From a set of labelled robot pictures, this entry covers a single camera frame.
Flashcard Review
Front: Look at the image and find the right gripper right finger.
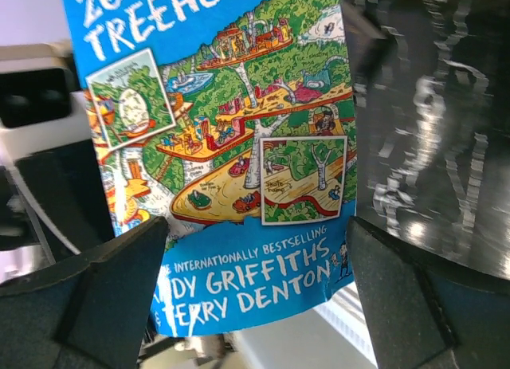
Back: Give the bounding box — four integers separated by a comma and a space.
346, 217, 509, 368

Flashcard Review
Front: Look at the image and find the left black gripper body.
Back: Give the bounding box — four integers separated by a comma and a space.
1, 140, 114, 261

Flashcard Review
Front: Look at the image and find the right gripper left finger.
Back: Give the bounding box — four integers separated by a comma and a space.
1, 218, 168, 368

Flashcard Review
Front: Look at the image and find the light blue treehouse book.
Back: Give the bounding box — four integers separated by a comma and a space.
62, 0, 357, 337

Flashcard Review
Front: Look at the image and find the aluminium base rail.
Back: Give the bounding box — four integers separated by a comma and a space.
314, 282, 378, 367

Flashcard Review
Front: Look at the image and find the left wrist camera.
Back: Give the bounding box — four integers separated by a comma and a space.
1, 40, 91, 167

